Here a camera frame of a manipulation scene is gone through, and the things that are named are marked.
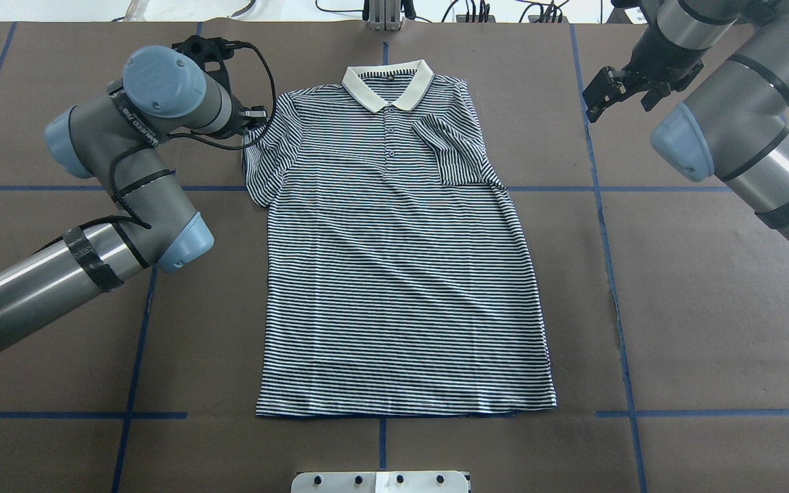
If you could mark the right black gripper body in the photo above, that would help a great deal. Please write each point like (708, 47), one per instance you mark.
(658, 63)

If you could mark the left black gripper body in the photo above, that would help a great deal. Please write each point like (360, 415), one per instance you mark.
(238, 122)

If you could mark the striped polo shirt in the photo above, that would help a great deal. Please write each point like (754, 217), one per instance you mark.
(399, 280)

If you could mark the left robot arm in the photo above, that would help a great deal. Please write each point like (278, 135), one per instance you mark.
(70, 301)

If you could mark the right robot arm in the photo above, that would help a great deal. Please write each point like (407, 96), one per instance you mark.
(731, 126)

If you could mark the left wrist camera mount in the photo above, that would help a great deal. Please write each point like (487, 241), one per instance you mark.
(210, 54)

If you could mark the aluminium frame post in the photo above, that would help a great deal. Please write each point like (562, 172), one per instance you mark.
(383, 15)

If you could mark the white bracket plate with screws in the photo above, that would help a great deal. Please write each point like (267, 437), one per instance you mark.
(383, 481)

